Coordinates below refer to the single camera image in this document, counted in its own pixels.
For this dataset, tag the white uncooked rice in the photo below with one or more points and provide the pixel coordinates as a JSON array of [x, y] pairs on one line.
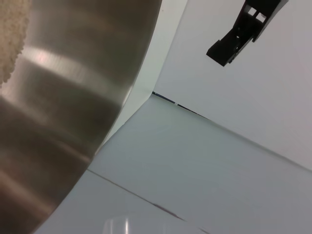
[[11, 36]]

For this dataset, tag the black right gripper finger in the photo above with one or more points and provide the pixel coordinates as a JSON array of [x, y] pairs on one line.
[[229, 46]]

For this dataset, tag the stainless steel mixing bowl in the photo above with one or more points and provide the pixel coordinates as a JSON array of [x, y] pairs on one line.
[[73, 97]]

